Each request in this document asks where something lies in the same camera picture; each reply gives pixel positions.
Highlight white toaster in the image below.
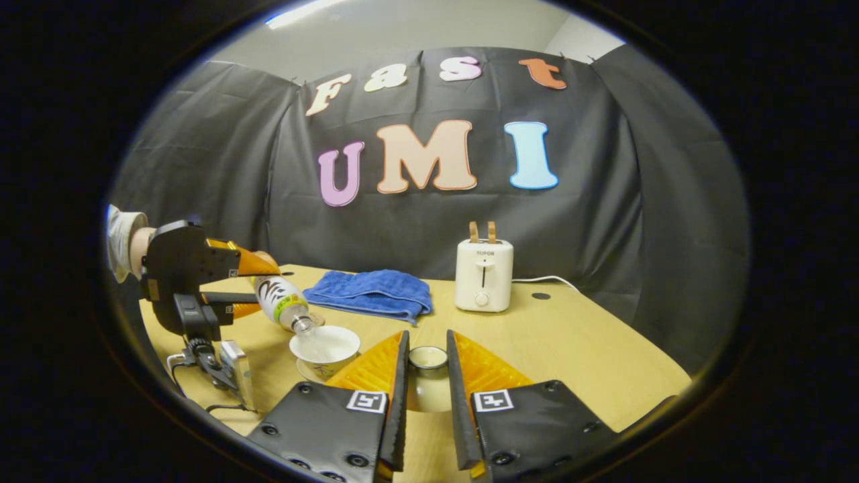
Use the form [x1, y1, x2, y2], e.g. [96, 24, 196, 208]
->
[454, 239, 514, 313]

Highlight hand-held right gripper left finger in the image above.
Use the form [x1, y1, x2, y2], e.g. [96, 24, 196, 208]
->
[247, 329, 410, 483]

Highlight blue towel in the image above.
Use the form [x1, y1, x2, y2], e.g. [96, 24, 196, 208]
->
[303, 270, 434, 325]

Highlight clear plastic water bottle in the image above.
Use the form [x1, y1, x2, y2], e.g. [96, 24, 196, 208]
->
[252, 274, 325, 334]

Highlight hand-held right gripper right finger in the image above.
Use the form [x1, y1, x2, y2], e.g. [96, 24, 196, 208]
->
[446, 329, 618, 483]

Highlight cream teacup lid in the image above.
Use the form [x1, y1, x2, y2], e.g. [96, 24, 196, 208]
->
[406, 345, 454, 413]

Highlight white toaster cable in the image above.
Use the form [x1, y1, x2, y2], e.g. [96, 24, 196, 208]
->
[512, 275, 581, 294]

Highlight cream teacup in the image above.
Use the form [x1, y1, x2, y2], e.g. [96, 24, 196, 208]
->
[290, 325, 361, 380]

